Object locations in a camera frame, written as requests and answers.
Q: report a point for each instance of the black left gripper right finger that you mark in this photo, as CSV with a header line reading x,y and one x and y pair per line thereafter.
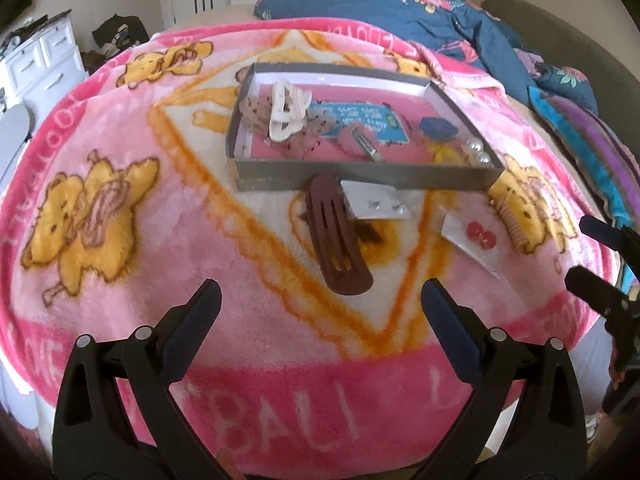
x,y
524,418

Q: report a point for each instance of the white drawer dresser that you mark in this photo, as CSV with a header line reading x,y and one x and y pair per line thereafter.
x,y
43,69

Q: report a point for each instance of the green headboard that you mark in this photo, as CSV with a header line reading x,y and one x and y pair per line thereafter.
x,y
561,44

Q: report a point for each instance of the blue floral duvet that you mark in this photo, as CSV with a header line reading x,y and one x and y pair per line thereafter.
x,y
458,29

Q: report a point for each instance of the yellow hair ties bag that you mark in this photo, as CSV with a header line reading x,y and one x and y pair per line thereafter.
x,y
444,153

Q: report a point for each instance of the grey box with pink book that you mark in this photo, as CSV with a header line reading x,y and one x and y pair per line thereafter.
x,y
387,107

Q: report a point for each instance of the brown hair clip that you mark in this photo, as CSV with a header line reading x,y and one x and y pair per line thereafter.
x,y
334,238

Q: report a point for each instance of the striped pillow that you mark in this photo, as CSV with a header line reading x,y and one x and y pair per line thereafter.
x,y
605,163

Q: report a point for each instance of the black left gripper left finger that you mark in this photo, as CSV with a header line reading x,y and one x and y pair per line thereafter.
x,y
115,416

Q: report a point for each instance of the person left hand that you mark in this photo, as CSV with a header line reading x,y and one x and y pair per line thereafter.
x,y
226,461

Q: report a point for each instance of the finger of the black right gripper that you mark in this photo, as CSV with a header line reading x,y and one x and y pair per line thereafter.
x,y
592,289
623,240

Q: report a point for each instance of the sheer polka dot bow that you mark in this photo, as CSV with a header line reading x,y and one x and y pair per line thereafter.
x,y
255,112

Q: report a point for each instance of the white claw hair clip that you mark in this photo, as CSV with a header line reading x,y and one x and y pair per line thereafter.
x,y
289,105

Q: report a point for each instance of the black bag on floor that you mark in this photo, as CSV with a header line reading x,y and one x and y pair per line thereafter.
x,y
117,34

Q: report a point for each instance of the red cherry earrings card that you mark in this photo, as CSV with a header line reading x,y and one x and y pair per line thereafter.
x,y
473,239

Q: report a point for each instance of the silver stud earrings card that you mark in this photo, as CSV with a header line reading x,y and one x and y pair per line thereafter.
x,y
372,201

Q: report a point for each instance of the pink bear fleece blanket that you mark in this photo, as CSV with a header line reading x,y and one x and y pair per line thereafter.
x,y
124,203

